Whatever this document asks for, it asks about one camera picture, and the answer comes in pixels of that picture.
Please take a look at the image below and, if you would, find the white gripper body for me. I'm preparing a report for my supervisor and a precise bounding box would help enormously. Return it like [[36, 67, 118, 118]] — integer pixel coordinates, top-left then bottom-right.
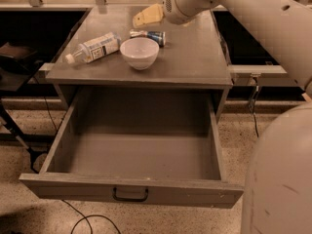
[[162, 0, 217, 24]]

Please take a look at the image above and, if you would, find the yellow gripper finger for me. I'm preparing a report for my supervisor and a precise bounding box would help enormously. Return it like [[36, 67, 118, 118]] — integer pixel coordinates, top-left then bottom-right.
[[133, 4, 164, 28]]

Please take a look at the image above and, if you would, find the blue silver redbull can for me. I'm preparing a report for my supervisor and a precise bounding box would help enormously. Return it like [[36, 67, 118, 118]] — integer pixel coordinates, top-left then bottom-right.
[[130, 29, 166, 47]]

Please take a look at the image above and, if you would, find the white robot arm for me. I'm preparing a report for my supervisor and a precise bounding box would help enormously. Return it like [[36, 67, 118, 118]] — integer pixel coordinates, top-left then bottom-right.
[[133, 0, 312, 234]]

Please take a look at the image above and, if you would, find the grey drawer cabinet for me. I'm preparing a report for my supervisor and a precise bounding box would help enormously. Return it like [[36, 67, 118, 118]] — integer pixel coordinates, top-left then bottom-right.
[[47, 4, 233, 118]]

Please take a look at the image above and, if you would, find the open grey top drawer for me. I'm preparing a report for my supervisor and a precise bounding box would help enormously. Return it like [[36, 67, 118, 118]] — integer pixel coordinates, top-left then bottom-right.
[[19, 87, 243, 208]]

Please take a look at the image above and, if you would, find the white ceramic bowl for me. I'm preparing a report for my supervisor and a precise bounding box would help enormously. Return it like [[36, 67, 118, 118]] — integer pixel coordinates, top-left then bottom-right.
[[120, 37, 159, 70]]

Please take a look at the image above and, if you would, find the clear plastic water bottle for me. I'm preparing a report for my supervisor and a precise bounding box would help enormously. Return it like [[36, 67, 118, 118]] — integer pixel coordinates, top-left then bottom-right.
[[65, 32, 121, 64]]

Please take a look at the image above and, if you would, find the black stand at left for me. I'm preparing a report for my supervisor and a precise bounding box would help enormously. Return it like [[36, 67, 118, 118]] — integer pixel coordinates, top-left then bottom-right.
[[0, 42, 47, 174]]

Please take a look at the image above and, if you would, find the black floor cable right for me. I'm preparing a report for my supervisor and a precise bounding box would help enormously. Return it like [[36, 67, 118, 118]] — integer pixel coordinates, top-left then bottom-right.
[[248, 76, 261, 138]]

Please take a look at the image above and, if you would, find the black floor cable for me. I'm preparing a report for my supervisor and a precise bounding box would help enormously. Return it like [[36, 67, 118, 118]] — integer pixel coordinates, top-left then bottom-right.
[[248, 76, 261, 138], [61, 198, 122, 234]]

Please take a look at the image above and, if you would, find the black drawer handle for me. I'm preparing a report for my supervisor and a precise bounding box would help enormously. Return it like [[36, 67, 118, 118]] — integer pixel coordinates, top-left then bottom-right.
[[112, 187, 149, 203]]

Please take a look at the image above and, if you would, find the black floor cable left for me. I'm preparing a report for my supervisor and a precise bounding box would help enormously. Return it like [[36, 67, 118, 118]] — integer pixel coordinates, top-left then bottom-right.
[[61, 198, 122, 234]]

